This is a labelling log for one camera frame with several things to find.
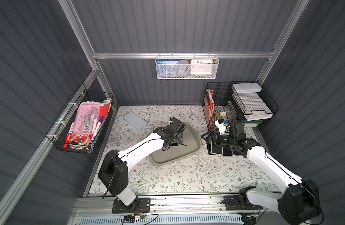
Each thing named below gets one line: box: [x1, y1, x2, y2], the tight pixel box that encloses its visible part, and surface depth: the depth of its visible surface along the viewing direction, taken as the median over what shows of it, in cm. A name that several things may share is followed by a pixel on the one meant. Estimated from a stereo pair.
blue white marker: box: [91, 114, 104, 143], surface depth 72 cm
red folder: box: [98, 99, 113, 124], surface depth 78 cm
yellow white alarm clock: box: [190, 58, 214, 75], surface depth 90 cm
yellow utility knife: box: [212, 111, 218, 125], surface depth 114 cm
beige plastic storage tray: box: [149, 122, 202, 165], surface depth 93 cm
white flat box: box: [231, 82, 263, 94], surface depth 105 cm
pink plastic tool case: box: [73, 102, 101, 135], surface depth 73 cm
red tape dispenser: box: [69, 134, 94, 145], surface depth 68 cm
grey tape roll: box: [175, 59, 190, 77], surface depth 89 cm
